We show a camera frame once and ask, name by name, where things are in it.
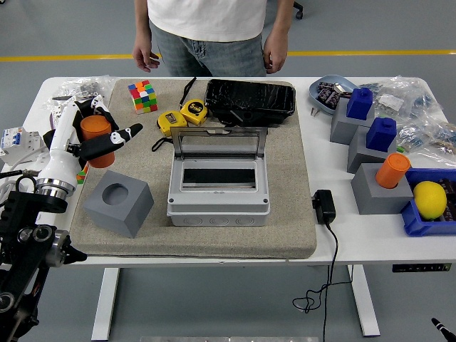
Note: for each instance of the person's left hand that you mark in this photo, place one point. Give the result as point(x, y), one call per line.
point(276, 53)

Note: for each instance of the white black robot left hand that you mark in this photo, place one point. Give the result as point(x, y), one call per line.
point(60, 156)

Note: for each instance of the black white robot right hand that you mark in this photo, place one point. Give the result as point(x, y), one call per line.
point(443, 327)

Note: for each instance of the person's right hand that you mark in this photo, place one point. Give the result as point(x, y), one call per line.
point(144, 55)

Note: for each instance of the orange cylinder battery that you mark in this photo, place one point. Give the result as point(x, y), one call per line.
point(94, 130)
point(392, 171)

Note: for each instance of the grey electrical box clear lid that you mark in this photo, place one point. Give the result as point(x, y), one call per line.
point(217, 210)

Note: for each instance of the person's right forearm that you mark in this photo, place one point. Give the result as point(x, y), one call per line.
point(142, 21)

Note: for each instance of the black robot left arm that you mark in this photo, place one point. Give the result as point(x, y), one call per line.
point(21, 228)

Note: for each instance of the white power strip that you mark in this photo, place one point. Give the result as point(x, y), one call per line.
point(35, 160)

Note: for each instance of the small colourful puzzle cube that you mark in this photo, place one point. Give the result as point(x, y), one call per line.
point(82, 176)

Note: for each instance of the large colourful puzzle cube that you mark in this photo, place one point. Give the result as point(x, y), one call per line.
point(143, 98)

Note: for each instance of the black office chair base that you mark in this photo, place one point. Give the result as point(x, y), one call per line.
point(299, 14)

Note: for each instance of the black plastic tray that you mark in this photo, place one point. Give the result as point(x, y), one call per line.
point(249, 96)

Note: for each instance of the white circuit breaker blue levers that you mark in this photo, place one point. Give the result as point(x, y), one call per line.
point(10, 142)

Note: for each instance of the blue-grey shallow dish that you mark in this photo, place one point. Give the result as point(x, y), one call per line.
point(327, 80)

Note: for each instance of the clear bag of screws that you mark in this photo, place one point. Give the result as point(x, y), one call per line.
point(89, 85)

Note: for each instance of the black table control panel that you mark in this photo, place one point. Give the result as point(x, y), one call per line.
point(420, 268)

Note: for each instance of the dark printed packet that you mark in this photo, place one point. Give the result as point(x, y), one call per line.
point(328, 97)
point(450, 199)

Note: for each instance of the person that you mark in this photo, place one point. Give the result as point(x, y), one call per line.
point(206, 21)

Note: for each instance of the yellow tape measure plain label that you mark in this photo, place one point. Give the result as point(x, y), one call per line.
point(171, 121)

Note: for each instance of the yellow tape measure 5m print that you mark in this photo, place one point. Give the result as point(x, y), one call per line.
point(194, 112)

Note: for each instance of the brown packet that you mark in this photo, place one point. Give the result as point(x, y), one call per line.
point(342, 89)

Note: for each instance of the white table leg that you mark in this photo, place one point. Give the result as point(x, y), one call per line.
point(105, 303)
point(365, 303)

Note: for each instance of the grey holder block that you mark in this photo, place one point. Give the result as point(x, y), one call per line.
point(117, 217)
point(361, 156)
point(381, 201)
point(343, 130)

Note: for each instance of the blue plastic block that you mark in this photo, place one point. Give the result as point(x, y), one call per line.
point(360, 103)
point(381, 134)

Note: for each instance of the blue plastic bin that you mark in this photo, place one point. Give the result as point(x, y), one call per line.
point(420, 228)

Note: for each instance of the yellow lemon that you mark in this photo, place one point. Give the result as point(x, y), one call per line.
point(430, 199)

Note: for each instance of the clear bag of blue parts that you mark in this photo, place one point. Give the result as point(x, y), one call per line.
point(402, 96)

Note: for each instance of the small green connector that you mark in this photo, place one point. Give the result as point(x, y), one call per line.
point(401, 149)

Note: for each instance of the clear bag of mixed parts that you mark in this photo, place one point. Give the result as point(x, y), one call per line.
point(431, 137)

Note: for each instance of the grey-brown fabric mat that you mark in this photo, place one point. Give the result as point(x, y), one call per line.
point(278, 231)

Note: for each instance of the black triangular bracket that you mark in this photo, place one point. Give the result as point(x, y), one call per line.
point(247, 115)

